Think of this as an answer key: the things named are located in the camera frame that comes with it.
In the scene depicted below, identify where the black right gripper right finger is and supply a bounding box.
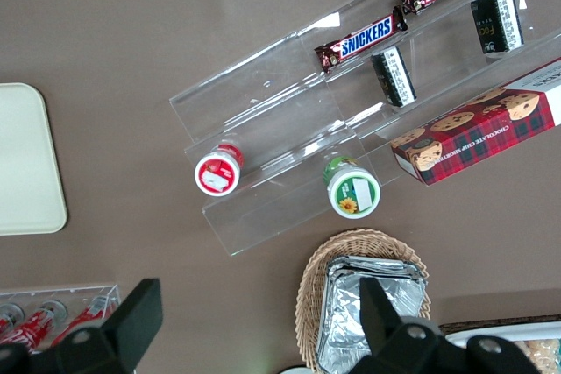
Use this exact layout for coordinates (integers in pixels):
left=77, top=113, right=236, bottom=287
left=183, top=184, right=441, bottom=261
left=350, top=277, right=465, bottom=374

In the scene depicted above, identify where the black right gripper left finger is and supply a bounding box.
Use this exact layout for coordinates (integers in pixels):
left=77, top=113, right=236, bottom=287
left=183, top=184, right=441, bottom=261
left=54, top=278, right=164, bottom=374

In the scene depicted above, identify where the light oval wicker basket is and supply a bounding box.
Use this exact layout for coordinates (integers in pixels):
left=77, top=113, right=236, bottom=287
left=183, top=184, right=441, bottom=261
left=294, top=228, right=433, bottom=374

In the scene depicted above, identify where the white rectangular snack tray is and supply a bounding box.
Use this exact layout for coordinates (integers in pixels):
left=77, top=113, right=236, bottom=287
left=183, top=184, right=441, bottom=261
left=444, top=321, right=561, bottom=374

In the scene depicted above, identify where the beige plastic tray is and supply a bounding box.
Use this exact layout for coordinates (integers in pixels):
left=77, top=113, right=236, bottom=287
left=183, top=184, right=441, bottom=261
left=0, top=82, right=68, bottom=236

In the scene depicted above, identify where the stack of foil trays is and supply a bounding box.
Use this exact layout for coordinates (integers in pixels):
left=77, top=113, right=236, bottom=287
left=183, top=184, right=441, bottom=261
left=316, top=254, right=429, bottom=374

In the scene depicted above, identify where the clear acrylic bottle rack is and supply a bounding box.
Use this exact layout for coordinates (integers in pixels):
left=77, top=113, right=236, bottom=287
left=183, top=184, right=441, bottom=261
left=0, top=282, right=122, bottom=356

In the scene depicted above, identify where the green lid yogurt cup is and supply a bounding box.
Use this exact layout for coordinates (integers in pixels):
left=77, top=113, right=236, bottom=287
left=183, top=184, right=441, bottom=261
left=323, top=155, right=381, bottom=219

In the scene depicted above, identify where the red lid yogurt cup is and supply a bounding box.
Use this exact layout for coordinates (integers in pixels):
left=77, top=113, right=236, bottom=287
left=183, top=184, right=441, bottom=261
left=194, top=142, right=245, bottom=198

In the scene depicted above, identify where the clear bag of crackers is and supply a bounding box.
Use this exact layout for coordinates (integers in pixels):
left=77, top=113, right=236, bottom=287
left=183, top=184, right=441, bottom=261
left=512, top=338, right=561, bottom=374

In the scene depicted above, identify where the red tartan cookie box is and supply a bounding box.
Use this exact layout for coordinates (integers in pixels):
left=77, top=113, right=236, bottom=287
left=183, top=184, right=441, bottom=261
left=389, top=58, right=561, bottom=186

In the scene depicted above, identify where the clear acrylic tiered shelf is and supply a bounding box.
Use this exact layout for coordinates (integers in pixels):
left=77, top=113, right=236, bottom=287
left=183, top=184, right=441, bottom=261
left=168, top=0, right=561, bottom=258

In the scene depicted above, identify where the small black box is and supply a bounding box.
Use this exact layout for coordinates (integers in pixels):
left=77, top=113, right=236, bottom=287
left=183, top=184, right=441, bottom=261
left=371, top=45, right=417, bottom=109
left=470, top=0, right=525, bottom=55

